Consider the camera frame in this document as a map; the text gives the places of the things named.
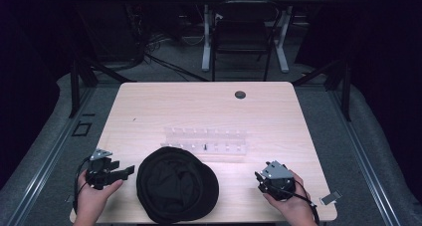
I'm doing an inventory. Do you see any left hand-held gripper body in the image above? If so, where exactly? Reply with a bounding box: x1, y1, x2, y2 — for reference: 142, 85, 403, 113
85, 147, 115, 191

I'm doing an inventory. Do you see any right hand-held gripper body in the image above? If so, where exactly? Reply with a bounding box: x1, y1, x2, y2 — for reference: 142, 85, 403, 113
257, 159, 297, 201

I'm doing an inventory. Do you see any person's left hand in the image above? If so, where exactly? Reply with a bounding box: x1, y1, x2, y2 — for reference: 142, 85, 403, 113
74, 177, 124, 221

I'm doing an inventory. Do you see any person's right hand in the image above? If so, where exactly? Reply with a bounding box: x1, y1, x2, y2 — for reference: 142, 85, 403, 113
263, 170, 317, 221

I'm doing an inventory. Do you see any black tape rectangle on floor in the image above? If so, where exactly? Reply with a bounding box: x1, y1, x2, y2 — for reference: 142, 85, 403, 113
71, 119, 94, 137

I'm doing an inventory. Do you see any black cap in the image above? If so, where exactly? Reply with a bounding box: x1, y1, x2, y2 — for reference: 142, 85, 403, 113
135, 146, 220, 225

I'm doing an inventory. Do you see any grey tape strip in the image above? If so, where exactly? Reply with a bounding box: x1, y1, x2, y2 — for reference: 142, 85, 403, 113
318, 189, 343, 207

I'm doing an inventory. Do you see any clear acrylic rack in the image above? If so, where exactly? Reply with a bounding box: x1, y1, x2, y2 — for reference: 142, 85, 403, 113
160, 126, 249, 156

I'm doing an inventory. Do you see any black chair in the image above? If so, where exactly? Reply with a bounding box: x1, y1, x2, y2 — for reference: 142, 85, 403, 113
210, 0, 282, 83

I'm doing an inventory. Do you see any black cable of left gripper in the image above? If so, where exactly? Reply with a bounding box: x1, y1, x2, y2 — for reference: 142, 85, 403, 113
72, 156, 93, 214

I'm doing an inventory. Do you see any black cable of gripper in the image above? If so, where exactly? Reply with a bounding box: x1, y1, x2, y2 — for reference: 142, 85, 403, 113
281, 179, 321, 226
72, 156, 93, 214

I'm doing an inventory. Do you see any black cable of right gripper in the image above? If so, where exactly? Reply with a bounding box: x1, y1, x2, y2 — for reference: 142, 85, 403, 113
281, 179, 321, 226

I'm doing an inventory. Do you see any black metal frame stand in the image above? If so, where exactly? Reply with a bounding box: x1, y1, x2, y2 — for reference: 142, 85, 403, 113
291, 58, 353, 122
68, 58, 137, 119

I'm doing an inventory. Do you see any bundle of floor cables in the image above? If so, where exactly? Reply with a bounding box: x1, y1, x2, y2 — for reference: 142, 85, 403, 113
142, 32, 211, 83

